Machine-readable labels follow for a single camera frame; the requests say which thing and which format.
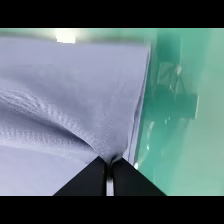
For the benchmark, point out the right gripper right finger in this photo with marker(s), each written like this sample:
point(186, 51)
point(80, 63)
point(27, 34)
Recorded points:
point(133, 181)

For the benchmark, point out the grey-blue shirt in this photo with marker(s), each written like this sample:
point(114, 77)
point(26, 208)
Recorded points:
point(66, 100)

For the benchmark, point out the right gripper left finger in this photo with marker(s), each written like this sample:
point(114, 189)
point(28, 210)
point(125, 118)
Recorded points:
point(89, 181)

